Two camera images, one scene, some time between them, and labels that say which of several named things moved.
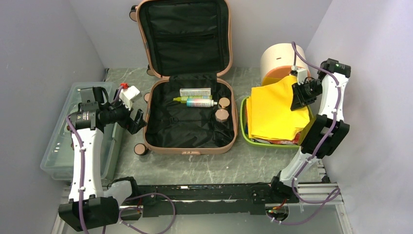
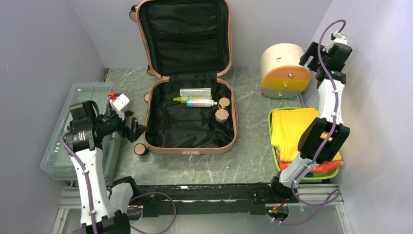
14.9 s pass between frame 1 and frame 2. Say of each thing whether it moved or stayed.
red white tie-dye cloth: moved
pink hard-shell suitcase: stayed
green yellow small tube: stayed
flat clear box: stayed
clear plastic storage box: stayed
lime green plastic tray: moved
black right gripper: moved
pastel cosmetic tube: stayed
